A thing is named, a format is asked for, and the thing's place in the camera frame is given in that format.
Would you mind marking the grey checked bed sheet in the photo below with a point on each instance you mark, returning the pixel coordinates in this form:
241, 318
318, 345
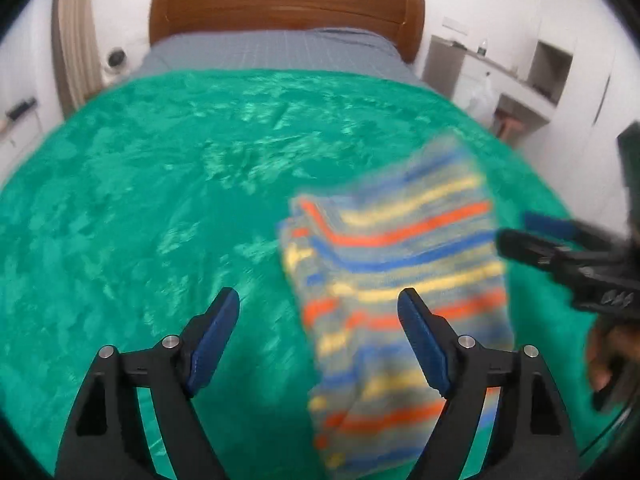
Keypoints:
275, 50

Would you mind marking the striped knit sweater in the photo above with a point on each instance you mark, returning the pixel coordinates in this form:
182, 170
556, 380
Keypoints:
390, 260

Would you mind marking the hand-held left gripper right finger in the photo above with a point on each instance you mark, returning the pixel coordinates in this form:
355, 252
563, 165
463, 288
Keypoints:
425, 345

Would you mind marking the black folded cloth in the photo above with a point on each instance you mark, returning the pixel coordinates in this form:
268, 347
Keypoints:
20, 108

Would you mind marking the white drawer cabinet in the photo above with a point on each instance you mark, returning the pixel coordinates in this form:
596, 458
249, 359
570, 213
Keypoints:
22, 135

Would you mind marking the wooden stool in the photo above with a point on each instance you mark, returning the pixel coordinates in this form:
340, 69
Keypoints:
507, 122

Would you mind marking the white plastic bag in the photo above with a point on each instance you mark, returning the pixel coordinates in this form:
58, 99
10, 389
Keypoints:
481, 100

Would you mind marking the white wardrobe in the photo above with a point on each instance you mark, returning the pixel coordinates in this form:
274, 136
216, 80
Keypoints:
585, 100

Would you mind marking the wooden headboard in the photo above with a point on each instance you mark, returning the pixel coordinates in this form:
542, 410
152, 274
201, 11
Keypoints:
285, 10

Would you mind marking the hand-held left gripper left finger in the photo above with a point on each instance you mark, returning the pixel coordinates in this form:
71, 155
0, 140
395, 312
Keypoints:
212, 345

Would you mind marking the white wall socket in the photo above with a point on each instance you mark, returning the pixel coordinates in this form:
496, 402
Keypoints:
455, 25

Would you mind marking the white vanity desk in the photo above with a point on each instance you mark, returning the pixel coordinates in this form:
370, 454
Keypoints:
465, 70

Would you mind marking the dark bottle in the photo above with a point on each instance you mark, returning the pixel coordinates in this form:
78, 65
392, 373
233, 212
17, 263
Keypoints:
482, 50

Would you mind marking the green satin blanket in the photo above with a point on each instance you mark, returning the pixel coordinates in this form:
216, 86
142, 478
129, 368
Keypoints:
150, 210

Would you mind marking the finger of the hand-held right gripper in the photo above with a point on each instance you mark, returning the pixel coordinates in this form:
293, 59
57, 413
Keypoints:
530, 252
547, 225

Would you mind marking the beige curtain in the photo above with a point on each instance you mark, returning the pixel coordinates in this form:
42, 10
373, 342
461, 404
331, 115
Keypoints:
75, 35

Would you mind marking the person's right hand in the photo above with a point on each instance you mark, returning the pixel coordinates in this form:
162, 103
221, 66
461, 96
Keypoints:
607, 352

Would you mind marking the white desk fan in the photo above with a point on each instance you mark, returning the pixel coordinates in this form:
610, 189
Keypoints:
116, 60

